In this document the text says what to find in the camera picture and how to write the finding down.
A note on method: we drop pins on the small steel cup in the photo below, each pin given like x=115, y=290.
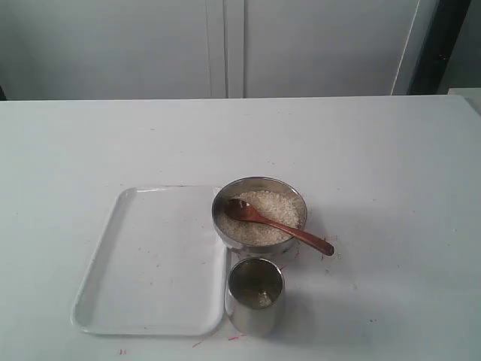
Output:
x=255, y=296

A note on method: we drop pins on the steel bowl with rice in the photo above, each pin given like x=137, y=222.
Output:
x=271, y=199

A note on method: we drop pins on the white rectangular plastic tray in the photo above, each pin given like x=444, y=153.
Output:
x=159, y=268

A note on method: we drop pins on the white cabinet doors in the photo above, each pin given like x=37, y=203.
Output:
x=52, y=50

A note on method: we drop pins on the brown wooden spoon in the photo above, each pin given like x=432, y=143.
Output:
x=242, y=211

